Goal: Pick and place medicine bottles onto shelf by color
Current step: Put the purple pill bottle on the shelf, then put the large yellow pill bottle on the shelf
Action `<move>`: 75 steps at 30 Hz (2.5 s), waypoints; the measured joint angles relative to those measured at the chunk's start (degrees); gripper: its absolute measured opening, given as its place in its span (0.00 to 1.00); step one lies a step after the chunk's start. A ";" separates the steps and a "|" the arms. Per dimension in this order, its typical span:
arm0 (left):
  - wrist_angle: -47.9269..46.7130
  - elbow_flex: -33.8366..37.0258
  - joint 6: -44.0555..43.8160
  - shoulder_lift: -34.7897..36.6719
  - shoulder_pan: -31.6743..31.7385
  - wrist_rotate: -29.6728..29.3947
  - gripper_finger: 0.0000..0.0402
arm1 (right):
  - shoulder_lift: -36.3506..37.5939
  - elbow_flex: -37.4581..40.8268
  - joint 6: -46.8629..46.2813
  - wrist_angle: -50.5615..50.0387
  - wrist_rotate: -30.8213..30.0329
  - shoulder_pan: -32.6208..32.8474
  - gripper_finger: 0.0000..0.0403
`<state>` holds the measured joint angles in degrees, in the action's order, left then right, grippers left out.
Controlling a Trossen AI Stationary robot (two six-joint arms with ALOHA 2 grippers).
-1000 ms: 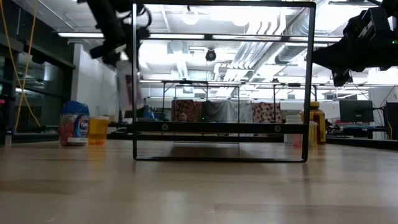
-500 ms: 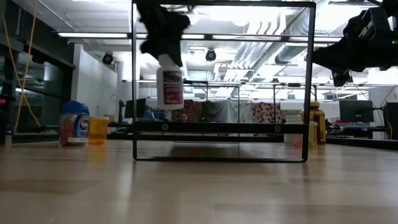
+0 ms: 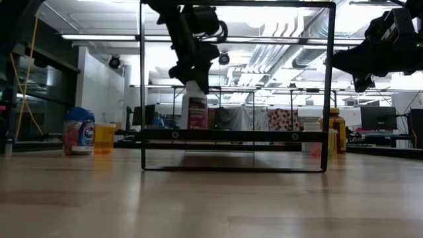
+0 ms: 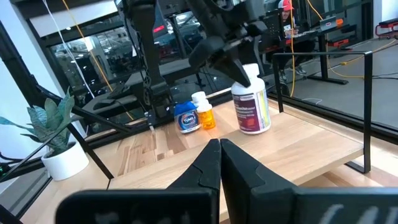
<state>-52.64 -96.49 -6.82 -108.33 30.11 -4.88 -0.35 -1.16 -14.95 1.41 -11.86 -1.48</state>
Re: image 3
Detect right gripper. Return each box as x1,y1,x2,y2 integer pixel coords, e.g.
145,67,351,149
331,42,423,95

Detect grey cloth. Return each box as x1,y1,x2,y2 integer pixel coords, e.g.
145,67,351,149
214,106,246,130

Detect background desk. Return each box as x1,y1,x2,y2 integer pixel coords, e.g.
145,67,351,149
363,132,414,149

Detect small white bottle pink label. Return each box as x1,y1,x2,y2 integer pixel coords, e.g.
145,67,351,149
301,121,322,157

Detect black monitor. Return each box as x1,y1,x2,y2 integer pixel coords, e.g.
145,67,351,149
360,105,398,131
132,104,156,127
409,108,423,149

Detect white patterned cloth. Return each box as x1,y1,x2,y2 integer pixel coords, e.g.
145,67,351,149
245,107,269,131

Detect white bottle magenta label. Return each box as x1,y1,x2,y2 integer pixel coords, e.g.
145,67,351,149
180,81,209,130

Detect dark red floral cloth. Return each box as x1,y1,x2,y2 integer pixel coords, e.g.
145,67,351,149
266,108,301,132

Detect orange pill vial white cap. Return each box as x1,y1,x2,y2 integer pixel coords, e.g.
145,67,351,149
93,123,117,155

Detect ceiling light strip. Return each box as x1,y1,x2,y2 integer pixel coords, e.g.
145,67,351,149
61,34,137,42
144,35,173,42
226,36,300,44

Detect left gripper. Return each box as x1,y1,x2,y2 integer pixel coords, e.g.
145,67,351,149
168,31,221,96

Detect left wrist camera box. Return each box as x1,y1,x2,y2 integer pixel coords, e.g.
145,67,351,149
183,5,229,44

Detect Tums bottle blue cap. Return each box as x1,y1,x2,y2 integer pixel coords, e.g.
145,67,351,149
62,106,96,156

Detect yellow cable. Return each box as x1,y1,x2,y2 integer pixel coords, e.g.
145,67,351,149
15,11,40,138
9,52,44,136

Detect amber bottle yellow cap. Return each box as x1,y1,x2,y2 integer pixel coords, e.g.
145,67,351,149
320,107,347,154

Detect black metal shelf rack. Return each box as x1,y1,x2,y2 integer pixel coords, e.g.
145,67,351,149
139,0,337,174

